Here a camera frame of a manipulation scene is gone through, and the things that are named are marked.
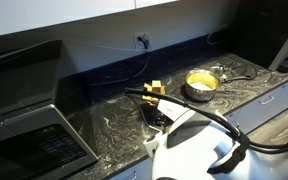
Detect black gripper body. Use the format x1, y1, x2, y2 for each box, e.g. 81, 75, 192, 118
143, 103, 173, 127

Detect blue pasta box flaps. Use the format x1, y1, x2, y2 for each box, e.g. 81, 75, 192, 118
141, 80, 165, 113

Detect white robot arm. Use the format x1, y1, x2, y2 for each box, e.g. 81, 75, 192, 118
144, 100, 288, 180

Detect grey lower cabinet drawers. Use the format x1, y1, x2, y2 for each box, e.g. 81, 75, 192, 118
108, 73, 288, 180

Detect stainless steel microwave oven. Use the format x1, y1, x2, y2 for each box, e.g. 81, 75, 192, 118
0, 40, 97, 180

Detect black coffee machine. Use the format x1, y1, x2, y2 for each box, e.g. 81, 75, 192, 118
238, 0, 288, 70

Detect white upper cabinet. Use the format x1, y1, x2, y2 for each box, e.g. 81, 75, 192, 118
0, 0, 178, 35

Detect steel saucepan black handle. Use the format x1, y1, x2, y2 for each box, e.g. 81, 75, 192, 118
184, 69, 253, 102

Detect white wall power outlet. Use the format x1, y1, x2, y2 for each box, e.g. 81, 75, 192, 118
133, 33, 151, 50

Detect black power cable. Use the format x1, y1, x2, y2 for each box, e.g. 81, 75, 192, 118
87, 35, 151, 88

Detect glass pot lid black handle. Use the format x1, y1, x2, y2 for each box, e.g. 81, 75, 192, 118
210, 65, 226, 79

